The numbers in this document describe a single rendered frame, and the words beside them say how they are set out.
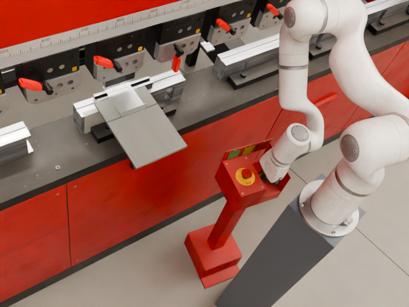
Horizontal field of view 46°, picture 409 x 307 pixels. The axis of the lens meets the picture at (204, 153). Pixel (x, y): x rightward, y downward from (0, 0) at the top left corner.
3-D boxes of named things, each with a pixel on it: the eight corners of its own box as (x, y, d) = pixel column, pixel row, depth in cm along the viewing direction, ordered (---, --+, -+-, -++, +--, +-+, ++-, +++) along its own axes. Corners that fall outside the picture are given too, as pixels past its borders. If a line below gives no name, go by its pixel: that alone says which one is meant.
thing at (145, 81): (97, 107, 154) (97, 101, 152) (93, 100, 155) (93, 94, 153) (151, 88, 163) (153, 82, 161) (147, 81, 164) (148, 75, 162)
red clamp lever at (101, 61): (100, 60, 126) (123, 69, 134) (92, 49, 127) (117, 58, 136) (95, 65, 126) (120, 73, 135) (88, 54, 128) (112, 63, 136)
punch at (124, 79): (105, 92, 151) (106, 71, 143) (102, 88, 152) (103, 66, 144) (133, 83, 155) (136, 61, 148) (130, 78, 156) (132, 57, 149)
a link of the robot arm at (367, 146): (384, 191, 131) (436, 141, 112) (327, 206, 125) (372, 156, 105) (363, 155, 137) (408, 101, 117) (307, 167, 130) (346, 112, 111)
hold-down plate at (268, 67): (234, 91, 183) (237, 85, 181) (226, 80, 185) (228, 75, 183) (293, 67, 197) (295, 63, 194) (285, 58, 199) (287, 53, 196)
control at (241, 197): (232, 212, 179) (246, 189, 164) (214, 176, 186) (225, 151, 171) (277, 197, 186) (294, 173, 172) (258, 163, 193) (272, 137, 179)
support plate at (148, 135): (136, 169, 142) (136, 167, 141) (94, 105, 152) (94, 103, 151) (187, 147, 150) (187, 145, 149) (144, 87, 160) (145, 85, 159)
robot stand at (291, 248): (266, 307, 230) (366, 212, 149) (241, 334, 221) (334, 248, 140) (239, 279, 235) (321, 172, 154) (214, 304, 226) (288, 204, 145)
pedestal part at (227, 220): (212, 251, 227) (243, 195, 184) (206, 239, 230) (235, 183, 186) (223, 247, 230) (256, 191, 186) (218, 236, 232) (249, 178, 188)
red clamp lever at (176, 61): (174, 75, 151) (179, 52, 143) (167, 66, 153) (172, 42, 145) (179, 73, 152) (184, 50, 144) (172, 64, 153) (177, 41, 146)
